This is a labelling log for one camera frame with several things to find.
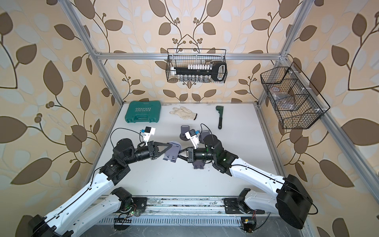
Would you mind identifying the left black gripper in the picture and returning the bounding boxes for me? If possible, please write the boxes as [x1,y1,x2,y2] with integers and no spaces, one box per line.
[122,142,170,167]

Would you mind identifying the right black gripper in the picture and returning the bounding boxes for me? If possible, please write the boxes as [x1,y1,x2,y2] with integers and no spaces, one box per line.
[177,146,217,163]

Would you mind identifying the grey phone stand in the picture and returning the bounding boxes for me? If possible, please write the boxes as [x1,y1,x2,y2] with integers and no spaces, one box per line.
[192,161,205,169]
[179,125,190,141]
[163,141,181,163]
[199,130,211,144]

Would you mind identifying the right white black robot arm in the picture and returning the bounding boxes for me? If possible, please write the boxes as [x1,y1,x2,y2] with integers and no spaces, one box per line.
[174,135,313,229]

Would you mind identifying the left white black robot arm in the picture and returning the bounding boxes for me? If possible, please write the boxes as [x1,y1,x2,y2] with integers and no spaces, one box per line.
[27,138,172,237]

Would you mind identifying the green plastic tool case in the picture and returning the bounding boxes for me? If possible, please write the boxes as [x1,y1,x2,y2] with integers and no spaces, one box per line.
[125,101,161,123]

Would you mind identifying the socket bit set holder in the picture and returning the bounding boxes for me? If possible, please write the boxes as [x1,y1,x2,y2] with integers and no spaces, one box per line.
[170,62,228,82]

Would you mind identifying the plastic bag in basket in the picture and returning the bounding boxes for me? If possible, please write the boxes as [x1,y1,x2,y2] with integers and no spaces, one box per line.
[270,87,296,111]

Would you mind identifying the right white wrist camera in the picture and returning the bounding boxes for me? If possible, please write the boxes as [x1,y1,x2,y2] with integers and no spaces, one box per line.
[185,129,200,149]

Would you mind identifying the green black handled tool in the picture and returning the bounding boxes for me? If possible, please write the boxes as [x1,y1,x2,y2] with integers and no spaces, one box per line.
[216,106,224,129]

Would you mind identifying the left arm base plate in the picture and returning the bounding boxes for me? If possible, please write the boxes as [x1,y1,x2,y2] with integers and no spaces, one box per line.
[118,197,147,215]

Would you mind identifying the aluminium mounting rail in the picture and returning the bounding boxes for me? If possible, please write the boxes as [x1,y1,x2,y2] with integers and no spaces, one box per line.
[63,195,309,217]

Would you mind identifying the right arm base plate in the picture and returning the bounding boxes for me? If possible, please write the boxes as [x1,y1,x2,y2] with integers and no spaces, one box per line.
[223,198,265,215]

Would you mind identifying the back black wire basket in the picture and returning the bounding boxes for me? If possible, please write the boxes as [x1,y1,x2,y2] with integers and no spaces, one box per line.
[165,47,228,83]

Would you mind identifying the black wire basket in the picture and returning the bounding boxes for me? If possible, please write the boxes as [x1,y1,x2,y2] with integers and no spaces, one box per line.
[165,47,228,83]
[260,62,330,129]

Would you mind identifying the right black wire basket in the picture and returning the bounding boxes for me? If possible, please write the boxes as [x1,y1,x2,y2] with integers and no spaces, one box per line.
[260,62,330,129]

